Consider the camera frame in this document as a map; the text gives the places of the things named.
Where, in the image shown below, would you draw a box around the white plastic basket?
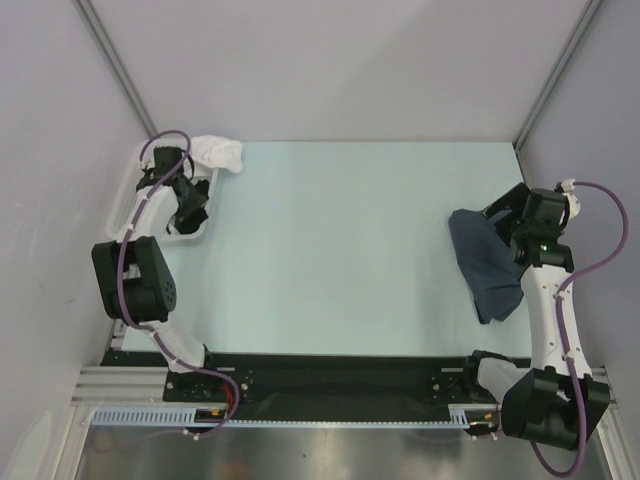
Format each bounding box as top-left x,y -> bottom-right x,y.
105,142 -> 218,244

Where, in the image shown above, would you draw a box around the left aluminium frame post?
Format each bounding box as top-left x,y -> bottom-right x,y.
72,0 -> 158,137

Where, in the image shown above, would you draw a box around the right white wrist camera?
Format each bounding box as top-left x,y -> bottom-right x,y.
554,179 -> 581,222

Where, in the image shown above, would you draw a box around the slotted cable duct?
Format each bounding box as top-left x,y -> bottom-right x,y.
92,405 -> 498,430

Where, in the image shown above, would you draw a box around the right aluminium frame post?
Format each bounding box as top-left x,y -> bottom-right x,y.
512,0 -> 606,155

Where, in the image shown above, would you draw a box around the aluminium frame post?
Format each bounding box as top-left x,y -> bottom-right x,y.
512,0 -> 606,155
72,0 -> 158,137

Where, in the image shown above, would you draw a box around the white tank top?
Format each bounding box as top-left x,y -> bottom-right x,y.
160,135 -> 243,199

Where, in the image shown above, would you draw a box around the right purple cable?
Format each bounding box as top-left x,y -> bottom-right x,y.
472,180 -> 629,476

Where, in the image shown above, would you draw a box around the black tank top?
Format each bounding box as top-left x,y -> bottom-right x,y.
172,176 -> 210,234

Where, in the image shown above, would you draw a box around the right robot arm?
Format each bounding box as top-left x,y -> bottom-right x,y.
482,179 -> 610,450

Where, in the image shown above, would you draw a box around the aluminium front rail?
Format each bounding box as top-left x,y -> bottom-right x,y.
69,364 -> 614,409

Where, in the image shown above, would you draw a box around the blue tank top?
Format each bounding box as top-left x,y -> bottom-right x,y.
448,209 -> 524,325

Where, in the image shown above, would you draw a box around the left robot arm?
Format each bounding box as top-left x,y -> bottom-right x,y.
91,145 -> 221,400

